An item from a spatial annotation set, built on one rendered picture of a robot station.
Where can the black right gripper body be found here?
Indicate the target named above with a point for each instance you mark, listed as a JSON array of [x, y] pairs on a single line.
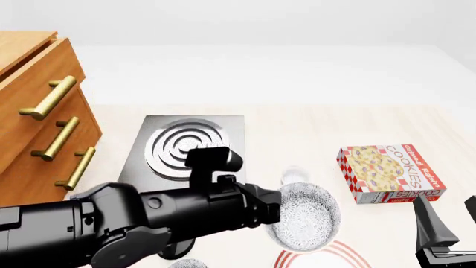
[[450, 257]]

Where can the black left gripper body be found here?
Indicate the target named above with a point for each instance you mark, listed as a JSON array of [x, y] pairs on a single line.
[[268, 206]]

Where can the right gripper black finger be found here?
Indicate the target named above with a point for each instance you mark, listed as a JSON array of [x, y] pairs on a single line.
[[431, 229], [472, 206]]

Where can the patterned bowl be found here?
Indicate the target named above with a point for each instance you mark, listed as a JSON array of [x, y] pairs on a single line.
[[308, 217], [187, 264]]

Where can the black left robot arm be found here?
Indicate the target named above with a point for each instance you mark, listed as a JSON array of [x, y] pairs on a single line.
[[111, 217]]

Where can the white plate with red rings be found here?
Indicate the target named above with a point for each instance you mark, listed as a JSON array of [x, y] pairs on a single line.
[[316, 260]]

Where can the flat black stove plate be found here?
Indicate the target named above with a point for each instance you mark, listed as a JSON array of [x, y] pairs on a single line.
[[167, 145]]

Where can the wooden cabinet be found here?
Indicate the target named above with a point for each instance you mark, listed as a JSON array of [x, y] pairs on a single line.
[[18, 44]]

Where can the red white cookie box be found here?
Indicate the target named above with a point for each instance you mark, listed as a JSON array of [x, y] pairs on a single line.
[[390, 173]]

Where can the small wooden drawer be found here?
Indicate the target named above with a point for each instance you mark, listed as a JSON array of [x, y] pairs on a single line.
[[41, 190]]

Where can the medium wooden drawer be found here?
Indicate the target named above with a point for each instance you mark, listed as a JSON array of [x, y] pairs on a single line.
[[22, 173]]

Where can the large wooden drawer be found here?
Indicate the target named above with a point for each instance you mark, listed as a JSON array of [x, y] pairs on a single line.
[[22, 83]]

